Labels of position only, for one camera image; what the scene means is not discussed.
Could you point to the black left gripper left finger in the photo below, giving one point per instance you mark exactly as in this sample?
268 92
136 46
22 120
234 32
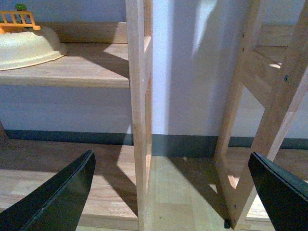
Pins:
57 204

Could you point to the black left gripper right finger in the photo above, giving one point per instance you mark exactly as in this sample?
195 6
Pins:
283 195

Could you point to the left wooden shelf unit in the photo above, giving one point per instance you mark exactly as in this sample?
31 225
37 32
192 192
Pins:
97 97

